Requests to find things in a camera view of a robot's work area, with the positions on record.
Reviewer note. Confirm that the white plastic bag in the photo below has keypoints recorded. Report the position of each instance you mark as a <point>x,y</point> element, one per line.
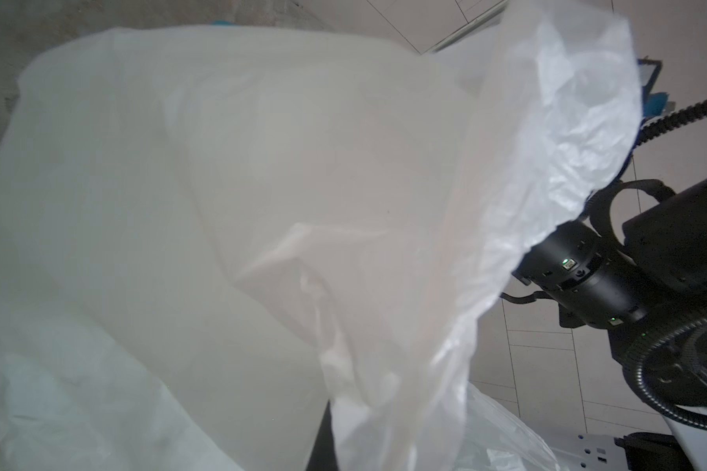
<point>211,236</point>

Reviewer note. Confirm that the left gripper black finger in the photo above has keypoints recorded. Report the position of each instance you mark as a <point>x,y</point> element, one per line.
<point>323,455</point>

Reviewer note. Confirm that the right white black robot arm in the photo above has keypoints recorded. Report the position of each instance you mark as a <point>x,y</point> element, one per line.
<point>648,291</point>

